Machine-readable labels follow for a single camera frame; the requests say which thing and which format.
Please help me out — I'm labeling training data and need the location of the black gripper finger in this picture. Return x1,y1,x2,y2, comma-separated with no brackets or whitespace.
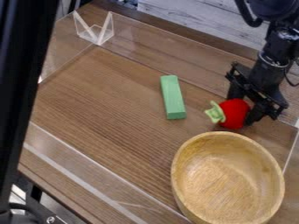
227,82,246,100
244,101,267,126

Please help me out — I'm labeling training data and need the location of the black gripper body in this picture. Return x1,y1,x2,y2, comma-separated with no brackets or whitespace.
226,61,288,120

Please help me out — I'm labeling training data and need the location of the red plush strawberry toy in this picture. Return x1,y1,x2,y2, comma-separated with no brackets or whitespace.
204,99,250,130

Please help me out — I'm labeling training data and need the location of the green rectangular block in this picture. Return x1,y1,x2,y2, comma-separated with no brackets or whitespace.
160,75,187,120

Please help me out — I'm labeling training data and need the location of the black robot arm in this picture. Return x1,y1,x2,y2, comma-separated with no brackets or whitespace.
226,0,299,126

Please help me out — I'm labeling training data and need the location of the wooden bowl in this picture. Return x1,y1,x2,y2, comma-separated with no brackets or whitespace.
171,131,286,224

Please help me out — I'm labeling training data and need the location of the clear acrylic tray wall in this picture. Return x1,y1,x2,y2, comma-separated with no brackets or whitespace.
19,10,299,224

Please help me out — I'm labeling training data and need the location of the clear acrylic corner bracket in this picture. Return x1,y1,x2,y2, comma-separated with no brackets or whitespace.
72,11,115,46

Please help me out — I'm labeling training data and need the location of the black table clamp with cable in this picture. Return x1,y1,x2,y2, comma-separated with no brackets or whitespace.
9,184,68,224

